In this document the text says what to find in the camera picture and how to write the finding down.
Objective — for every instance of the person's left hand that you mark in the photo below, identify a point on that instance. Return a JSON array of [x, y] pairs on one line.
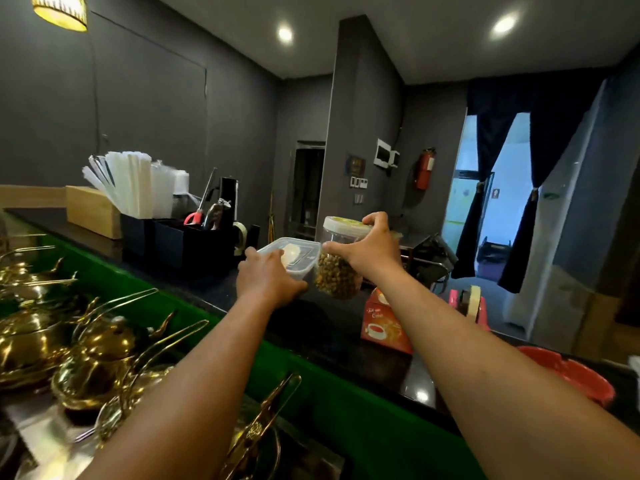
[[265, 282]]

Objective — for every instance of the person's right hand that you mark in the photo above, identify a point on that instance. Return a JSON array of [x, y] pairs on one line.
[[377, 252]]

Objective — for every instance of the person's left thumb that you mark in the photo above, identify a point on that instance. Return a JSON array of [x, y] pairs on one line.
[[298, 288]]

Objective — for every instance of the person's right thumb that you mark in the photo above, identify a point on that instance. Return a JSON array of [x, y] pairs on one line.
[[339, 248]]

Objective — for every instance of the clear plastic jar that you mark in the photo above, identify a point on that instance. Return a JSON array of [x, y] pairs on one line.
[[340, 234]]

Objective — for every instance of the clear plastic lidded container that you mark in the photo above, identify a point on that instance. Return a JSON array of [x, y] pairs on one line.
[[300, 254]]

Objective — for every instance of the person's right forearm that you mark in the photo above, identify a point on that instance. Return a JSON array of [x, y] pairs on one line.
[[500, 389]]

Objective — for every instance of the person's left forearm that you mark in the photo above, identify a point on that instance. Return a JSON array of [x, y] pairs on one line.
[[200, 389]]

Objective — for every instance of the dried yellow-brown jar contents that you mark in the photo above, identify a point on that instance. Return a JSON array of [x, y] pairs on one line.
[[336, 277]]

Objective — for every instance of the clear tape roll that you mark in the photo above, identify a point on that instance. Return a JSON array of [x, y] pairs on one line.
[[241, 237]]

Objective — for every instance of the black metal chair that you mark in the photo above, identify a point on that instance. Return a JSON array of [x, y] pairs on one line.
[[430, 259]]

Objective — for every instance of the red tea box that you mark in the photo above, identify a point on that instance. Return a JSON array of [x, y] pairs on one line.
[[382, 329]]

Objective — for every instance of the red fire extinguisher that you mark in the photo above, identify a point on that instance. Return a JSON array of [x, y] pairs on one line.
[[425, 169]]

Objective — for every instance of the black upright stand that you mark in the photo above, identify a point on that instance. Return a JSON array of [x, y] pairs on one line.
[[228, 194]]

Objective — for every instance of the black desk organizer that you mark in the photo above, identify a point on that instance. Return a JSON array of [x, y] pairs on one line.
[[180, 244]]

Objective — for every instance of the red tape dispenser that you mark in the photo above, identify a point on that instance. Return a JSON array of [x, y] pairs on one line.
[[470, 304]]

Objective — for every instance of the golden tongs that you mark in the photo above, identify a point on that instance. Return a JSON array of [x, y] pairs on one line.
[[255, 429]]

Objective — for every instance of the bundle of clear plastic straws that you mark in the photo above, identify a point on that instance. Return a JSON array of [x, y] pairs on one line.
[[167, 192]]

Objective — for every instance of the dark blue curtain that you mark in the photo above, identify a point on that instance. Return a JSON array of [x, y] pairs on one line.
[[550, 144], [485, 159]]

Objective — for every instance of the bundle of white wrapped straws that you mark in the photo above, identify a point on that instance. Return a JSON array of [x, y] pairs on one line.
[[127, 184]]

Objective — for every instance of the golden teapot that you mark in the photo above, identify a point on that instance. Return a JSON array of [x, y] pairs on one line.
[[95, 364], [20, 272], [30, 339]]

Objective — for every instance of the wooden tissue box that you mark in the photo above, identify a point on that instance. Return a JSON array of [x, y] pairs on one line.
[[92, 210]]

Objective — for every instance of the round ceiling light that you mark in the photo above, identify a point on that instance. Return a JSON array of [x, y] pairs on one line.
[[504, 24], [285, 33]]

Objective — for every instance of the white sheet curtain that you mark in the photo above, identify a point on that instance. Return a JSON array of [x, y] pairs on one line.
[[590, 209]]

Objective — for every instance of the red plastic ashtray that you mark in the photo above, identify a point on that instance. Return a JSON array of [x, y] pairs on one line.
[[575, 374]]

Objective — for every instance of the cardboard box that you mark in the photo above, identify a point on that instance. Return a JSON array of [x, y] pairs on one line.
[[600, 324]]

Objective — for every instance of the silver metal tray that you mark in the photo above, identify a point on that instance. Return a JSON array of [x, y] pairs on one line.
[[45, 444]]

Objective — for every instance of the yellow hanging lamp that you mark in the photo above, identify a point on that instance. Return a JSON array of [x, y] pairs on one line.
[[61, 10]]

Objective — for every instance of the white wall switches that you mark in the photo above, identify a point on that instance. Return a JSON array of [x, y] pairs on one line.
[[359, 182]]

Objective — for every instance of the dark wall plaque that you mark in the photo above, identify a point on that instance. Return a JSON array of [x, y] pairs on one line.
[[355, 166]]

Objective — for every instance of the white wall device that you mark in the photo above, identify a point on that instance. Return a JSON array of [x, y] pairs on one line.
[[384, 154]]

